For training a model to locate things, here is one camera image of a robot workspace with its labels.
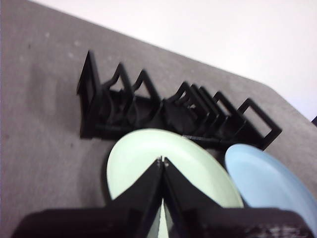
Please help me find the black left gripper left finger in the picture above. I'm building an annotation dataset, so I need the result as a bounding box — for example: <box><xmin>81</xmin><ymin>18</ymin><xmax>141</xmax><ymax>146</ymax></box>
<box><xmin>14</xmin><ymin>158</ymin><xmax>163</xmax><ymax>238</ymax></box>

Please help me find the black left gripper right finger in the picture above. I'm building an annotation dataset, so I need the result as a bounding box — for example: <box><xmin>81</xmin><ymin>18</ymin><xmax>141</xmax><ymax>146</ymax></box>
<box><xmin>162</xmin><ymin>160</ymin><xmax>316</xmax><ymax>238</ymax></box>

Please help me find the light blue plate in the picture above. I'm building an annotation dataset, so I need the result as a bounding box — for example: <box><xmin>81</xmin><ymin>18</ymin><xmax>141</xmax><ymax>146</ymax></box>
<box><xmin>224</xmin><ymin>143</ymin><xmax>315</xmax><ymax>233</ymax></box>

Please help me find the green plate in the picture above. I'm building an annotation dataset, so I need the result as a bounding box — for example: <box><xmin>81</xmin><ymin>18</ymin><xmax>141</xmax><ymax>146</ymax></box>
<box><xmin>106</xmin><ymin>128</ymin><xmax>245</xmax><ymax>238</ymax></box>

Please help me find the black plate rack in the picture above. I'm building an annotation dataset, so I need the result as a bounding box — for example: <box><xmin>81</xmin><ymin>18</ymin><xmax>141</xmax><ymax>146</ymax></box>
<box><xmin>76</xmin><ymin>50</ymin><xmax>283</xmax><ymax>151</ymax></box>

